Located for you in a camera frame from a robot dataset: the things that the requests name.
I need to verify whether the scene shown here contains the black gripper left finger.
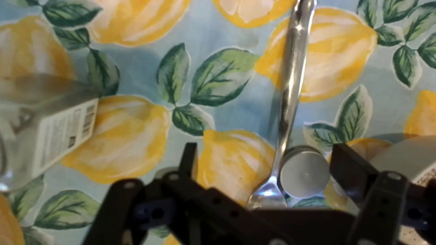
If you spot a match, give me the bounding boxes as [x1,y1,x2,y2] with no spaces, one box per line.
[80,141,215,245]

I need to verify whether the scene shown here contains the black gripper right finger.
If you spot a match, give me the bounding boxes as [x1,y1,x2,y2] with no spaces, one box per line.
[329,143,436,245]

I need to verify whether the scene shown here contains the silver metal spoon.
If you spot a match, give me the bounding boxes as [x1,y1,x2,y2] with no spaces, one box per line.
[246,0,317,209]

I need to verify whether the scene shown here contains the lemon print tablecloth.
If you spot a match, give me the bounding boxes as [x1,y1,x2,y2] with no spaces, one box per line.
[0,0,436,245]

